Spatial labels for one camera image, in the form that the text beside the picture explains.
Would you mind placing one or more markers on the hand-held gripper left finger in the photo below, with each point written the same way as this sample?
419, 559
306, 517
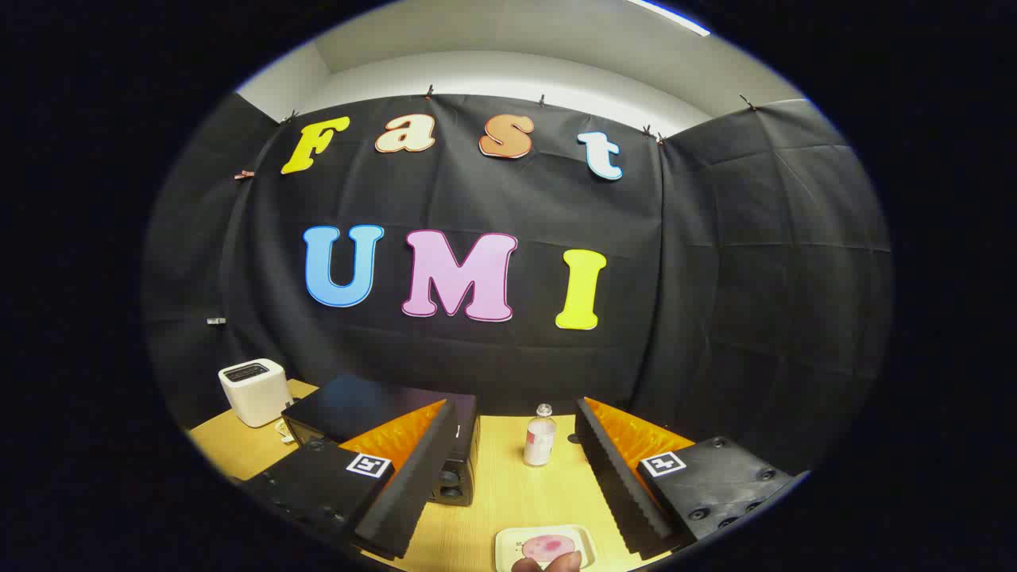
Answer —
421, 485

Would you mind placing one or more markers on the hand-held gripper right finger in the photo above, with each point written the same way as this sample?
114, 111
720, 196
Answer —
616, 485

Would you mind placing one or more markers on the pink ham slice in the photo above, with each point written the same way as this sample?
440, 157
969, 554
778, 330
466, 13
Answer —
548, 546

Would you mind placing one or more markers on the black toaster oven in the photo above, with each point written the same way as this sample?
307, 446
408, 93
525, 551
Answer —
357, 405

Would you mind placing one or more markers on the cream rectangular tray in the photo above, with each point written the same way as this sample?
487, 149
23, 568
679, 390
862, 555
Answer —
508, 548

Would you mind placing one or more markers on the white pop-up toaster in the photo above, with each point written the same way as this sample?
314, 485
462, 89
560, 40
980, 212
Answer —
254, 393

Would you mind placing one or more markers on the clear bottle with pink label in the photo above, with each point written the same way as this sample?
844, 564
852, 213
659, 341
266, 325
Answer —
539, 441

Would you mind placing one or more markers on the small white dish of nuts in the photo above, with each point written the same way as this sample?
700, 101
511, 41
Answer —
284, 431

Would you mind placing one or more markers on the black backdrop cloth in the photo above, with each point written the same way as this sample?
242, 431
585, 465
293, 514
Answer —
715, 318

